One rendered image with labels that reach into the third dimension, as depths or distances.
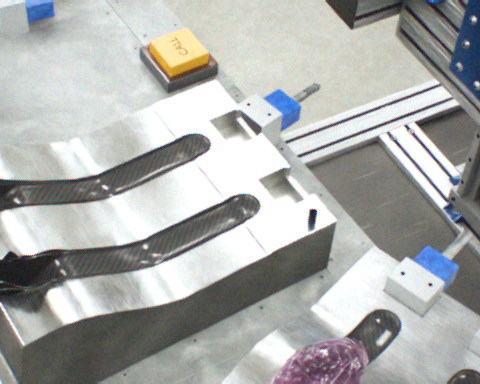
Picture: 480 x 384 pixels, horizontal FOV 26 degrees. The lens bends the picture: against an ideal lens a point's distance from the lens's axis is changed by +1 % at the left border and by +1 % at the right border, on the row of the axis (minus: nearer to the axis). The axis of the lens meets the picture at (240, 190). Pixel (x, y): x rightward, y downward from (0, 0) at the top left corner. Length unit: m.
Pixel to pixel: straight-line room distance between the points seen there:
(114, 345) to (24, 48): 0.54
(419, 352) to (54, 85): 0.62
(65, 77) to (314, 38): 1.38
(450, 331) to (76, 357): 0.39
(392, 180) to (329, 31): 0.73
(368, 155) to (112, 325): 1.19
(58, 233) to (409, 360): 0.39
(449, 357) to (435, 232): 0.96
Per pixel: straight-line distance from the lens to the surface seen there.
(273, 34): 2.72
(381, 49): 2.73
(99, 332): 1.05
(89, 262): 1.09
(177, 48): 1.41
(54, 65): 1.45
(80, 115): 1.38
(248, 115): 1.30
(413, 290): 1.12
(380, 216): 2.06
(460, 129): 2.26
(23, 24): 1.49
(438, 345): 1.12
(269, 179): 1.20
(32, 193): 1.14
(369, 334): 1.12
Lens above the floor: 1.78
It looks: 49 degrees down
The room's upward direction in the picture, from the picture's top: 5 degrees clockwise
